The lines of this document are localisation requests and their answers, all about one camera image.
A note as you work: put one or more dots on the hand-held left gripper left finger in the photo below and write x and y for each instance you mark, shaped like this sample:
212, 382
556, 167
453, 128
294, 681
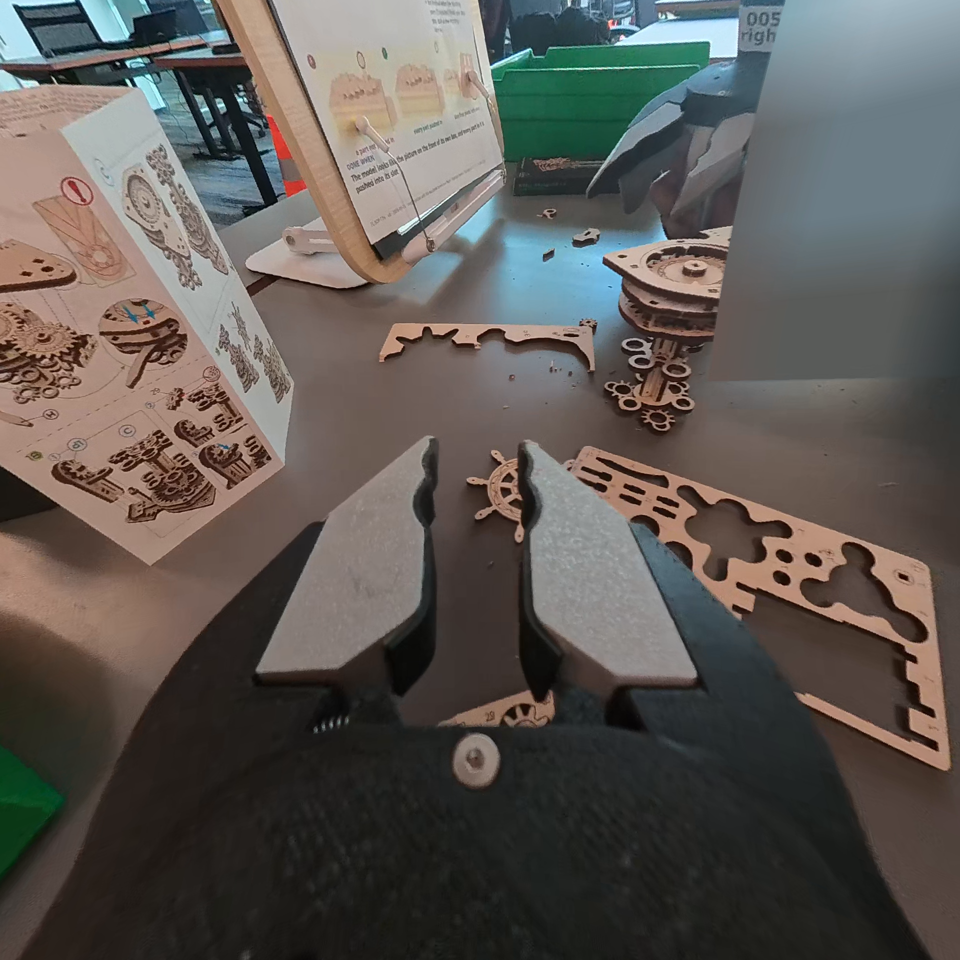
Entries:
352, 592

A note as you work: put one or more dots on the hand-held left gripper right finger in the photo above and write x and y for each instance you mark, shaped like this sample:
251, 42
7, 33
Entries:
600, 600

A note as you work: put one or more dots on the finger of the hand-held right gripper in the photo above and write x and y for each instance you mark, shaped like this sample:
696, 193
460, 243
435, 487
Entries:
720, 146
645, 142

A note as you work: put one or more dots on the wooden gear model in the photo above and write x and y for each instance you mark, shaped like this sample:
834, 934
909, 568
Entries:
645, 262

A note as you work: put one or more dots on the black model box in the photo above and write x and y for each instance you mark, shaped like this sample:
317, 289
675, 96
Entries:
555, 176

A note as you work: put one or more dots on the wooden sheet with arch parts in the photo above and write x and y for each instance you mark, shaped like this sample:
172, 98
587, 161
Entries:
480, 716

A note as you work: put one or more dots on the person's right hand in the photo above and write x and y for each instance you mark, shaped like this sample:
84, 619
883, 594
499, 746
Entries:
709, 217

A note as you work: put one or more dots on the green plastic bin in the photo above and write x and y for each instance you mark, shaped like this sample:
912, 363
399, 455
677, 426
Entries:
562, 112
22, 810

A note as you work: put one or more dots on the lobed wooden offcut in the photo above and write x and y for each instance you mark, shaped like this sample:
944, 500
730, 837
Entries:
586, 237

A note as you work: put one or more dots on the wooden ship wheel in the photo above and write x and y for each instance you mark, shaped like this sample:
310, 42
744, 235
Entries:
510, 489

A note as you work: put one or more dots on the wooden sheet with large cutouts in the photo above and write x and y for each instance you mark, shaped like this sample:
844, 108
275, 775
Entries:
795, 525

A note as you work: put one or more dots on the printed instruction sheets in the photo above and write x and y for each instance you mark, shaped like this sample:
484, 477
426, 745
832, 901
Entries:
420, 150

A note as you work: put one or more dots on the jagged wooden sheet strip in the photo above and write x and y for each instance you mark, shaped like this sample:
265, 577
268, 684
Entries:
465, 334

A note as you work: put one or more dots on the folded instruction leaflet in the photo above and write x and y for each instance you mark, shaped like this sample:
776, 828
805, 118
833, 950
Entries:
150, 337

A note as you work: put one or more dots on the instruction sheet on wooden stand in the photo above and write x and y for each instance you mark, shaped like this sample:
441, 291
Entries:
304, 150

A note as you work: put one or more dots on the orange traffic cone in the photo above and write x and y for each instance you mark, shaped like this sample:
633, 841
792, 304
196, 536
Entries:
285, 157

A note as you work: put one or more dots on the background wooden table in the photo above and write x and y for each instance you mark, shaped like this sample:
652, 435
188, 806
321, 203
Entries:
90, 60

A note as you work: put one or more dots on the black office chair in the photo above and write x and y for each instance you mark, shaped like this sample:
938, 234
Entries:
56, 26

